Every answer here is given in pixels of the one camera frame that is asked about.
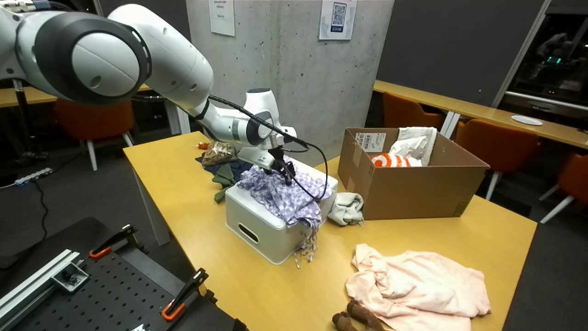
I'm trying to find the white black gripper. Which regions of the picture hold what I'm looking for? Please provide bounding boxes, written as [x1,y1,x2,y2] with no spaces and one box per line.
[253,148,295,184]

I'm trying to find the purple checked shirt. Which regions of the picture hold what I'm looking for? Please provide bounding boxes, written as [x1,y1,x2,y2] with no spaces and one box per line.
[237,168,321,262]

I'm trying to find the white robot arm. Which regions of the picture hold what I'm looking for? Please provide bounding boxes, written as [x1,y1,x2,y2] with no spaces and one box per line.
[0,0,294,181]

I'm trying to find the white upturned basket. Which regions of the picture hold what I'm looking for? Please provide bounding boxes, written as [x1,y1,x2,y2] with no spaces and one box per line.
[226,159,338,265]

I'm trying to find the dark green blue clothes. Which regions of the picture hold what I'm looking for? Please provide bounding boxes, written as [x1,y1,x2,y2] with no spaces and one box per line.
[196,153,249,205]

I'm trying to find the clear plastic snack bag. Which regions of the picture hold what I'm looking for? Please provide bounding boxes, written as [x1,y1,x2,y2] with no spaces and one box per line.
[202,142,237,166]

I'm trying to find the small orange object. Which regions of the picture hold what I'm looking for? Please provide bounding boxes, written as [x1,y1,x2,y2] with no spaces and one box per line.
[196,142,209,151]

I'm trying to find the orange white striped cloth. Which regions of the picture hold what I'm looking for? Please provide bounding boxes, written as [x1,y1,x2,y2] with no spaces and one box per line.
[371,153,422,168]

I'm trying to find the brown cardboard box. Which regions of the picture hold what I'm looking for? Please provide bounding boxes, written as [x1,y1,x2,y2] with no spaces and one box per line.
[338,127,488,221]

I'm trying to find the orange chair behind box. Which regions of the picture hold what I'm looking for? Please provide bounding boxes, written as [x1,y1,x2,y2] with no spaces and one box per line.
[382,94,442,129]

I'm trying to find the white cloth in box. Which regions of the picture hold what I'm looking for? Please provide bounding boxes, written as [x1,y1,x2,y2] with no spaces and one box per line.
[389,127,437,166]

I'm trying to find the white QR poster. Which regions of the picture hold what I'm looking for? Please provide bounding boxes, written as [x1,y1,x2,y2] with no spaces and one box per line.
[317,0,356,43]

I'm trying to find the white paper poster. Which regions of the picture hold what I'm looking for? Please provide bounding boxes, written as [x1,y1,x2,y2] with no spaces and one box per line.
[209,0,235,37]

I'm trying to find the pink cloth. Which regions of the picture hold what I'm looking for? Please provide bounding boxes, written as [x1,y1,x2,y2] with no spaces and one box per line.
[345,245,490,331]

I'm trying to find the orange black clamp near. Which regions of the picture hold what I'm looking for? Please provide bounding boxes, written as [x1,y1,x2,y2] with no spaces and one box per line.
[159,269,207,322]

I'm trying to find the orange black clamp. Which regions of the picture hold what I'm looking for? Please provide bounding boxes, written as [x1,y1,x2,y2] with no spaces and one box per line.
[88,225,134,260]
[159,269,207,322]

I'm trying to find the orange black clamp far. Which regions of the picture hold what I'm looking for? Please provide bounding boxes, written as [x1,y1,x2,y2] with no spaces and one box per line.
[88,225,134,260]

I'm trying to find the black perforated breadboard plate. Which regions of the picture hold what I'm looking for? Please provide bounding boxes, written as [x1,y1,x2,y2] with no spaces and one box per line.
[1,247,246,331]

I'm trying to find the orange chair left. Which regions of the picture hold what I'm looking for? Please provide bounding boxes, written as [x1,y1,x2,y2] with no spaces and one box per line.
[53,100,134,170]

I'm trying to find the white power strip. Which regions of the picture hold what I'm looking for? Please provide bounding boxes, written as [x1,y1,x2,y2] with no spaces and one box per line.
[12,168,53,186]

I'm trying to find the white plate on desk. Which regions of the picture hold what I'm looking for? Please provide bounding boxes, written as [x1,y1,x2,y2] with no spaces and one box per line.
[510,115,543,127]

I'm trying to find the black tripod with device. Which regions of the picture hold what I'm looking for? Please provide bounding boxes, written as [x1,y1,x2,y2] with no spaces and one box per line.
[12,80,42,166]

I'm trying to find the orange chair far right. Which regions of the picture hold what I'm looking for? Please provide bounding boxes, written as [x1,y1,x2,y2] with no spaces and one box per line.
[540,155,588,225]

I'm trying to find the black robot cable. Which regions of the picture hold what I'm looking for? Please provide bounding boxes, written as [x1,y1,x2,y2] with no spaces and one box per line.
[194,94,330,205]

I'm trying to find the silver aluminium extrusion rail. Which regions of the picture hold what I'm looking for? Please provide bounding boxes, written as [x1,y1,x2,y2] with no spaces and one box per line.
[0,249,88,319]

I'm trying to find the long wooden wall desk left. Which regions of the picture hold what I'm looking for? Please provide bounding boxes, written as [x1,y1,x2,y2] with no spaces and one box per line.
[0,83,192,137]

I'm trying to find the long wooden wall desk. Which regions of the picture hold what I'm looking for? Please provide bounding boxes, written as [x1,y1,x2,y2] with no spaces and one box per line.
[0,83,192,137]
[373,81,588,151]

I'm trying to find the long wooden wall desk right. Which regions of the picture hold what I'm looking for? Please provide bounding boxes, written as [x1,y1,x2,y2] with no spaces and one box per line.
[373,81,588,151]

